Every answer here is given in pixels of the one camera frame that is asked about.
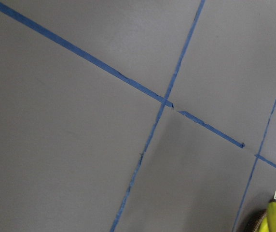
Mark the woven brown basket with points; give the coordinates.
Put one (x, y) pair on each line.
(255, 221)

